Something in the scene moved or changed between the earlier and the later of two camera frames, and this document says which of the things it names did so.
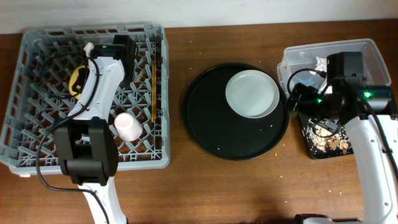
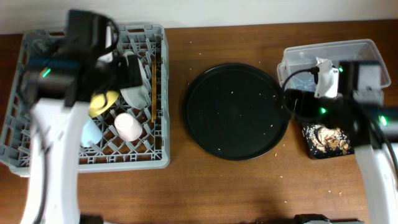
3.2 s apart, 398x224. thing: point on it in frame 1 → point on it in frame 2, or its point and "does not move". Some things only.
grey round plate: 252,94 → 135,96
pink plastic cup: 127,127 does not move
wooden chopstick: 152,113 does not move
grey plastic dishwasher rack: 40,96 does not move
